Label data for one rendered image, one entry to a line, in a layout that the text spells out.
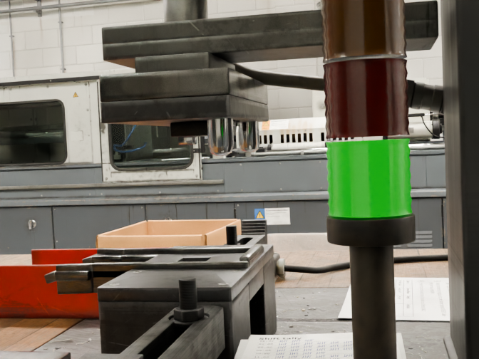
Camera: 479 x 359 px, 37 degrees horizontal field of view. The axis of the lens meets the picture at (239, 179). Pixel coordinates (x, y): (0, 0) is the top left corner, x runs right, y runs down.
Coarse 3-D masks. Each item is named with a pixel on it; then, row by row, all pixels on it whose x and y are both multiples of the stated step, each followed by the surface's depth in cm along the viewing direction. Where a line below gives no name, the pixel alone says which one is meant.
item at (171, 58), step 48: (192, 0) 58; (144, 48) 56; (192, 48) 55; (240, 48) 55; (288, 48) 54; (144, 96) 53; (192, 96) 52; (240, 96) 55; (192, 144) 61; (240, 144) 66
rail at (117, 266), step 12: (96, 264) 59; (108, 264) 59; (120, 264) 59; (132, 264) 59; (144, 264) 58; (156, 264) 58; (168, 264) 58; (180, 264) 58; (192, 264) 58; (204, 264) 57; (216, 264) 57; (228, 264) 57; (240, 264) 57; (96, 288) 59
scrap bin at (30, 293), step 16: (32, 256) 91; (48, 256) 91; (64, 256) 90; (80, 256) 90; (0, 272) 80; (16, 272) 79; (32, 272) 79; (48, 272) 78; (0, 288) 80; (16, 288) 79; (32, 288) 79; (48, 288) 78; (0, 304) 80; (16, 304) 79; (32, 304) 79; (48, 304) 79; (64, 304) 78; (80, 304) 78; (96, 304) 77
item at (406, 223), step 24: (408, 216) 31; (336, 240) 32; (360, 240) 31; (384, 240) 31; (408, 240) 31; (360, 264) 32; (384, 264) 32; (360, 288) 32; (384, 288) 32; (360, 312) 32; (384, 312) 32; (360, 336) 32; (384, 336) 32
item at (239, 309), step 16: (272, 256) 68; (272, 272) 68; (256, 288) 59; (272, 288) 68; (112, 304) 51; (128, 304) 51; (144, 304) 51; (160, 304) 51; (176, 304) 50; (208, 304) 50; (224, 304) 50; (240, 304) 53; (256, 304) 63; (272, 304) 67; (112, 320) 51; (128, 320) 51; (144, 320) 51; (224, 320) 50; (240, 320) 52; (256, 320) 63; (272, 320) 67; (112, 336) 52; (128, 336) 51; (240, 336) 52; (112, 352) 52; (224, 352) 50
